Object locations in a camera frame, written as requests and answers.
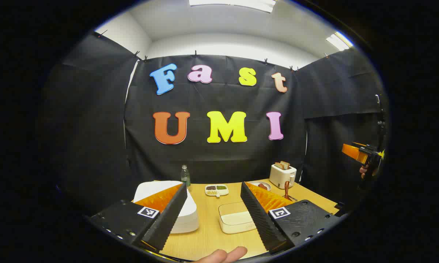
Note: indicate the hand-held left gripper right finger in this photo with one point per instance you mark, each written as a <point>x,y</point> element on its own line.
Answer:
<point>259,219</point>

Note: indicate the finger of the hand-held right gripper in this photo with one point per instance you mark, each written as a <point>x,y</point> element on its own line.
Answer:
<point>352,151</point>

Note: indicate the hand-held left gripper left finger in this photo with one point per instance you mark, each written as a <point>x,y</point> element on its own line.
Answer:
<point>168,219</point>

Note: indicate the white rice cooker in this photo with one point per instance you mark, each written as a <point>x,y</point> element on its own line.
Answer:
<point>190,219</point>

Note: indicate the white rice box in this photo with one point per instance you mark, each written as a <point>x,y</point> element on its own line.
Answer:
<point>234,219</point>

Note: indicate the brown wooden spoon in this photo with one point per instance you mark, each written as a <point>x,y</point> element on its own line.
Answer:
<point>287,188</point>

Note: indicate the brown meat piece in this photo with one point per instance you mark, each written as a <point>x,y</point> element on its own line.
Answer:
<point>263,186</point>

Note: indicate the white round plate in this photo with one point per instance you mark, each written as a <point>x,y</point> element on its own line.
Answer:
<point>266,183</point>

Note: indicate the white toaster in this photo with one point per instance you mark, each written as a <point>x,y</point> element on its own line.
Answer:
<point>279,177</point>

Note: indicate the white divided grain dish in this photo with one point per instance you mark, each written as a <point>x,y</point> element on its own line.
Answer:
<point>216,190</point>

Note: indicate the toast bread slice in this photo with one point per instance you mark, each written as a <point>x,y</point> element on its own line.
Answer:
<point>286,164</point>
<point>278,165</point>

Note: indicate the small ceiling light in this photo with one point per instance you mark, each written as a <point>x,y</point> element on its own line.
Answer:
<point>339,41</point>

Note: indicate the black backdrop cloth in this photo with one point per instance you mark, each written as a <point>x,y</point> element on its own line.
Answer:
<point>95,128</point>

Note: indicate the long ceiling light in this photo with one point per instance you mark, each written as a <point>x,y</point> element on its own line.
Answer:
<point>234,4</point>

